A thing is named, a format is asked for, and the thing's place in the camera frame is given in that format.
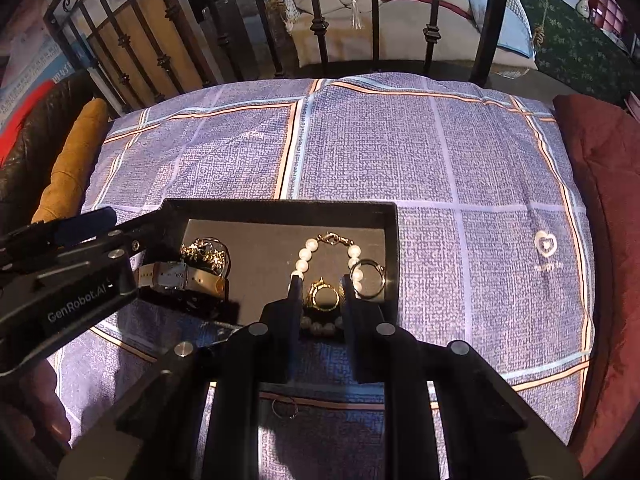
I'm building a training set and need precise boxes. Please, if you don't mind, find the gold ring earring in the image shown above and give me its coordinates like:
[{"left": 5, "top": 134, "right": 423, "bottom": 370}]
[{"left": 306, "top": 278, "right": 341, "bottom": 312}]

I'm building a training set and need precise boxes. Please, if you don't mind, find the white pearl bracelet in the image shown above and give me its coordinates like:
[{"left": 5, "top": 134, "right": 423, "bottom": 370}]
[{"left": 288, "top": 231, "right": 364, "bottom": 336}]

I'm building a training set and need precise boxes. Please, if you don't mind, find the silver hoop ring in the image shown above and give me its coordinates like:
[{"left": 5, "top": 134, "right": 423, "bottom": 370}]
[{"left": 350, "top": 258, "right": 388, "bottom": 302}]

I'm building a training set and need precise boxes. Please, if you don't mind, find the brown suede cushion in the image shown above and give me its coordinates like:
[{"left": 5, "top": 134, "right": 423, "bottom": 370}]
[{"left": 32, "top": 99, "right": 108, "bottom": 223}]

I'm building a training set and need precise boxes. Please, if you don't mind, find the person's left hand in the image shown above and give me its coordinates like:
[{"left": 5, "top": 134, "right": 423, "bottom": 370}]
[{"left": 17, "top": 360, "right": 72, "bottom": 443}]

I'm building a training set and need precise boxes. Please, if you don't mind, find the gold ornate brooch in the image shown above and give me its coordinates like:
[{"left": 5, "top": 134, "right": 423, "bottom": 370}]
[{"left": 180, "top": 237, "right": 230, "bottom": 275}]

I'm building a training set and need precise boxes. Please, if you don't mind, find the black leather bag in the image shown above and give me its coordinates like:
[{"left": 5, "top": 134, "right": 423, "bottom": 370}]
[{"left": 1, "top": 70, "right": 94, "bottom": 235}]

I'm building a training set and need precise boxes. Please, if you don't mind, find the green patterned carpet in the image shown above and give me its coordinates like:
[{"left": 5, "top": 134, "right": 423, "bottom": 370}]
[{"left": 521, "top": 0, "right": 639, "bottom": 104}]

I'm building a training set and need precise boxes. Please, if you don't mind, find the black iron bed frame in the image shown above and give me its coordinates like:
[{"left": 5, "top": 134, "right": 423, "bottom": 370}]
[{"left": 44, "top": 0, "right": 513, "bottom": 113}]

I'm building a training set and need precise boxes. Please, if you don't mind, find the black jewelry tray box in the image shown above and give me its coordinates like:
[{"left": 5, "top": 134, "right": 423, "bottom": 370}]
[{"left": 160, "top": 198, "right": 399, "bottom": 330}]

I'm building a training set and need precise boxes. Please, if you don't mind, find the white leather strap watch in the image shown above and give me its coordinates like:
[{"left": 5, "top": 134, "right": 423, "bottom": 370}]
[{"left": 134, "top": 255, "right": 231, "bottom": 300}]

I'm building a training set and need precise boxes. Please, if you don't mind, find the maroon quilted pillow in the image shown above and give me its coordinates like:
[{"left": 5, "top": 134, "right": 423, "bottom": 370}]
[{"left": 553, "top": 94, "right": 639, "bottom": 479}]

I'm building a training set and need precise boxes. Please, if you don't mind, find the blue plaid bed sheet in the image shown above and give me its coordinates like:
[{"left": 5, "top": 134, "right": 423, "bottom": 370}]
[{"left": 54, "top": 74, "right": 594, "bottom": 479}]

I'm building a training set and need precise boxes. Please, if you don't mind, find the beige hanging swing bed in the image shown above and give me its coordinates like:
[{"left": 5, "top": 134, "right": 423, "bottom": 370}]
[{"left": 271, "top": 0, "right": 539, "bottom": 68}]

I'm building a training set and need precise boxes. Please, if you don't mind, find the wooden panel board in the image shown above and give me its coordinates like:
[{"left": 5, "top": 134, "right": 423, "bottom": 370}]
[{"left": 74, "top": 0, "right": 215, "bottom": 110}]

